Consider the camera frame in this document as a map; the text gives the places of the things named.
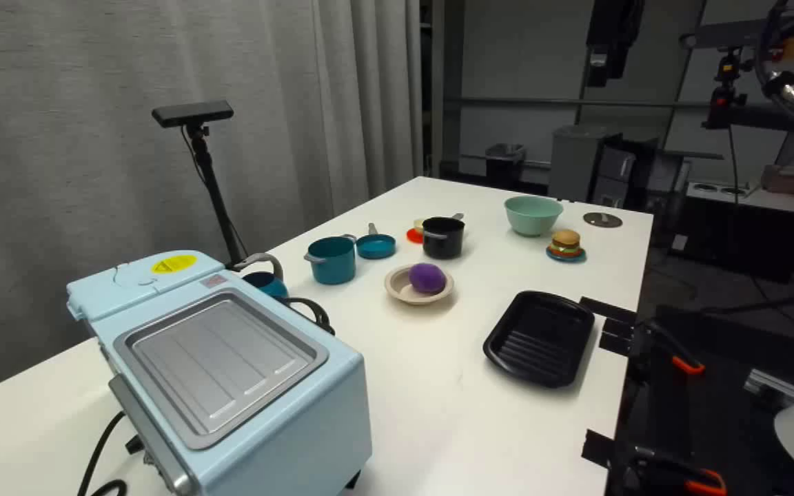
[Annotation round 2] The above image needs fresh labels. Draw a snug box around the purple ball shaped object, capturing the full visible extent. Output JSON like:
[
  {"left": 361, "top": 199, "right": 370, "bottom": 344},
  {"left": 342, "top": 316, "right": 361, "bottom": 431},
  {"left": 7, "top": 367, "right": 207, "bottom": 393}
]
[{"left": 407, "top": 262, "right": 445, "bottom": 298}]

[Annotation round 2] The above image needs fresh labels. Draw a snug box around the beige shallow bowl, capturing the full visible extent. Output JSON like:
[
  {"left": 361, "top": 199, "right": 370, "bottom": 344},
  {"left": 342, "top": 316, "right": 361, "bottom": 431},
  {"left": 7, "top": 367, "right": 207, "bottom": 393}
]
[{"left": 382, "top": 262, "right": 456, "bottom": 312}]

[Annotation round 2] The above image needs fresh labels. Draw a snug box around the mint green bowl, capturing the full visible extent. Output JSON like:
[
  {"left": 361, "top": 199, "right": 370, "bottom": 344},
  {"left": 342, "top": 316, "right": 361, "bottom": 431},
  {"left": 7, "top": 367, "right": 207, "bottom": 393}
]
[{"left": 501, "top": 194, "right": 564, "bottom": 239}]

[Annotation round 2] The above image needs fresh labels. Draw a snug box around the teal toy frying pan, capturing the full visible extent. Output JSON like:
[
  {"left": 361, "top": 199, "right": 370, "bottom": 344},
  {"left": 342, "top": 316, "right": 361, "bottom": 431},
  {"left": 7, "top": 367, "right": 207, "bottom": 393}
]
[{"left": 356, "top": 220, "right": 399, "bottom": 262}]

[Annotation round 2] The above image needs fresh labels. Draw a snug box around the black toy pot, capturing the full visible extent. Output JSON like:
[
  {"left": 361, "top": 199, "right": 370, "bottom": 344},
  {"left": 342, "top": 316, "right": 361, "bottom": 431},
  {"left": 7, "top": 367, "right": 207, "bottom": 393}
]
[{"left": 418, "top": 211, "right": 468, "bottom": 262}]

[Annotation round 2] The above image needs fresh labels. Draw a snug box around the teal toy pot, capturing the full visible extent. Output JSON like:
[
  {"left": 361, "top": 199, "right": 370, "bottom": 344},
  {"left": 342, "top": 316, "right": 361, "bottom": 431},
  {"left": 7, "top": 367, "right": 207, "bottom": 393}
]
[{"left": 302, "top": 233, "right": 361, "bottom": 287}]

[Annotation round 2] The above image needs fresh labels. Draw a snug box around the small dark bin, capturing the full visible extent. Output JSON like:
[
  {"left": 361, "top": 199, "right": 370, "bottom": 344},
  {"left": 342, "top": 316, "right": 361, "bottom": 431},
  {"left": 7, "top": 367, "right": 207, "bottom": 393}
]
[{"left": 481, "top": 140, "right": 530, "bottom": 188}]

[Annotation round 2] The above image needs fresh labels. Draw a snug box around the toy burger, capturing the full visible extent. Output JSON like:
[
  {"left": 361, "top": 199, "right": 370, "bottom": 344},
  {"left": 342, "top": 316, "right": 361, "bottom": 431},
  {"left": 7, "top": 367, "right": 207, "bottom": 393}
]
[{"left": 549, "top": 225, "right": 583, "bottom": 257}]

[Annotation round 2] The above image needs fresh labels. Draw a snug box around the small teal saucer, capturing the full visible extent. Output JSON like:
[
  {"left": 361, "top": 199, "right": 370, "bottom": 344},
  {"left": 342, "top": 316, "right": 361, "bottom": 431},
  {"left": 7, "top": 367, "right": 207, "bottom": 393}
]
[{"left": 542, "top": 242, "right": 589, "bottom": 268}]

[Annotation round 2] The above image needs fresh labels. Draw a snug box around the black ridged baking tray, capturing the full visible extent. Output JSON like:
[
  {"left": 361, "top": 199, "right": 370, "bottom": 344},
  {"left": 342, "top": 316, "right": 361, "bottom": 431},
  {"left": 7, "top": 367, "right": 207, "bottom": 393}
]
[{"left": 480, "top": 290, "right": 598, "bottom": 391}]

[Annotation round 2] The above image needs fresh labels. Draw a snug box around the gray cylindrical bin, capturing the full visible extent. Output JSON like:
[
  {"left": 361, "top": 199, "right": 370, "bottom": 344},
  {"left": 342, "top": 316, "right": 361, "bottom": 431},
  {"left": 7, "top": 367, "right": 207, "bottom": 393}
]
[{"left": 545, "top": 122, "right": 615, "bottom": 205}]

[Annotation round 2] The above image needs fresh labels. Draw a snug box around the light blue toaster oven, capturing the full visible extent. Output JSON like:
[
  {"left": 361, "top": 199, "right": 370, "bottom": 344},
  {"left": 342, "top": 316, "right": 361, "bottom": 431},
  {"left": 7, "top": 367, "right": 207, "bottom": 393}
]
[{"left": 62, "top": 247, "right": 374, "bottom": 496}]

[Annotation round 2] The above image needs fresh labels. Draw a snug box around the dark round lid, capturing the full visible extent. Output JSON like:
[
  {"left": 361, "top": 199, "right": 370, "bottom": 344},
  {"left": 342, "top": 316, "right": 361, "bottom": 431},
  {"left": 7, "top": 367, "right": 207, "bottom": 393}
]
[{"left": 582, "top": 210, "right": 626, "bottom": 232}]

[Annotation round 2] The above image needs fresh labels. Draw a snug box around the black cabinet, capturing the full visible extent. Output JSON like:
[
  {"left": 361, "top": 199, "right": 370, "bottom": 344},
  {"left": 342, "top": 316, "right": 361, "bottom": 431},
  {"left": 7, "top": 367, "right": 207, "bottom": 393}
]
[{"left": 587, "top": 134, "right": 694, "bottom": 214}]

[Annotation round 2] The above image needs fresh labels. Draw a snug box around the black hanging box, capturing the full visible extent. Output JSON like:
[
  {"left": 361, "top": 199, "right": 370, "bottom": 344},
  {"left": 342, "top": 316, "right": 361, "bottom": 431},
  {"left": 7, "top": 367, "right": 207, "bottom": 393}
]
[{"left": 583, "top": 0, "right": 648, "bottom": 90}]

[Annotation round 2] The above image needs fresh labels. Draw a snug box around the dark side table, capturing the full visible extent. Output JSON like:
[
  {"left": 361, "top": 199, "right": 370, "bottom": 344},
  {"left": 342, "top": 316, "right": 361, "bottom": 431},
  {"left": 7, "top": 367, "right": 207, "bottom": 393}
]
[{"left": 669, "top": 180, "right": 794, "bottom": 279}]

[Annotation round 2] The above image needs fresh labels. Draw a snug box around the cardboard box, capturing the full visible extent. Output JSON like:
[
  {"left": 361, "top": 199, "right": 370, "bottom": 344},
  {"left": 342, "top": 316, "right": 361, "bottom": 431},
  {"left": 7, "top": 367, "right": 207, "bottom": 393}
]
[{"left": 761, "top": 163, "right": 794, "bottom": 199}]

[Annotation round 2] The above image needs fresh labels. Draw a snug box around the teal mug with metal handle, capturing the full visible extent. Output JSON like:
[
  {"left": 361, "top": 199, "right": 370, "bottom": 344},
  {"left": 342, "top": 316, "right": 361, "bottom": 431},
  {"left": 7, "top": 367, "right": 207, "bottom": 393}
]
[{"left": 229, "top": 250, "right": 291, "bottom": 304}]

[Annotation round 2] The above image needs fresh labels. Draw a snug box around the black camera on thin stand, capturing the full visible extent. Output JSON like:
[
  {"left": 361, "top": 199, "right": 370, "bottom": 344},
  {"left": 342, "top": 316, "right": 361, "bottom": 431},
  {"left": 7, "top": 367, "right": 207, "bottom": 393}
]
[{"left": 148, "top": 100, "right": 251, "bottom": 271}]

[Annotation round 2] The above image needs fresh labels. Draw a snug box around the black clamp with orange handle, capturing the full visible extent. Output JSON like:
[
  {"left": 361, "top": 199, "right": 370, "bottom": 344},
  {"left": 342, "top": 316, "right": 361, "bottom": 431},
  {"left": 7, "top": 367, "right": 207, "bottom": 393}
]
[
  {"left": 578, "top": 294, "right": 707, "bottom": 381},
  {"left": 582, "top": 428, "right": 731, "bottom": 496}
]

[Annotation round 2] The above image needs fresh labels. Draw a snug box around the black toaster power cord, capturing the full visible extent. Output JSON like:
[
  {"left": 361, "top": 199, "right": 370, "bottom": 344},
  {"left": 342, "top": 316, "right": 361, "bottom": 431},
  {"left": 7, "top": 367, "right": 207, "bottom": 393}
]
[{"left": 76, "top": 407, "right": 131, "bottom": 496}]

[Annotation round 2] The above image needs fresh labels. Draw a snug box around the black camera on tripod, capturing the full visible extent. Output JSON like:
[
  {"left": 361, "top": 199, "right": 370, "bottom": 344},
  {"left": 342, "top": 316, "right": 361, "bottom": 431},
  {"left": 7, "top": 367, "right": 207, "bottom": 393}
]
[{"left": 678, "top": 14, "right": 776, "bottom": 133}]

